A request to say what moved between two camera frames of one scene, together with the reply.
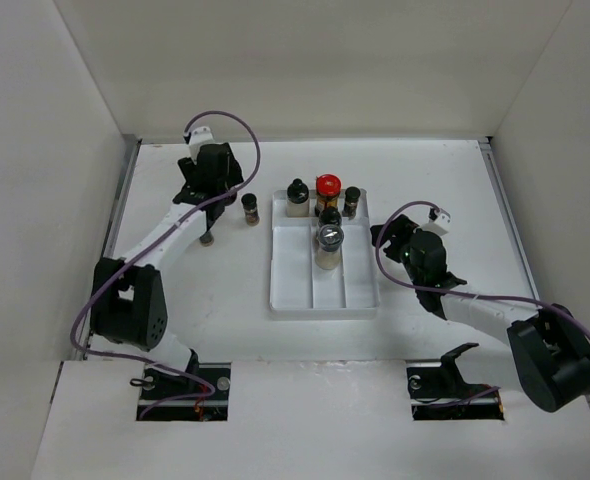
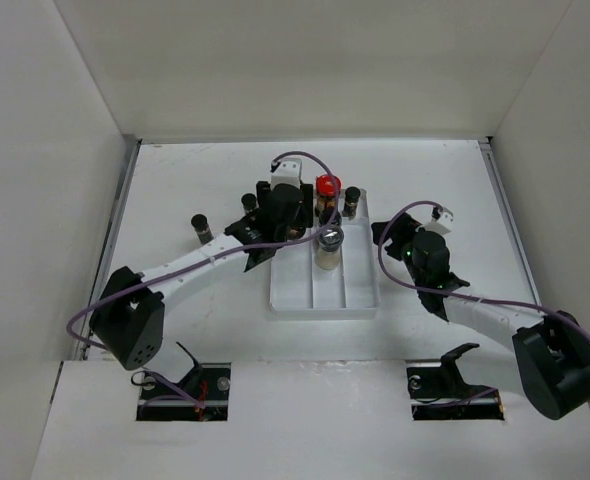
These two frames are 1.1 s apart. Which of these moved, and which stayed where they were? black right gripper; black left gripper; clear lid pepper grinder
Moved: black left gripper
Stayed: clear lid pepper grinder; black right gripper
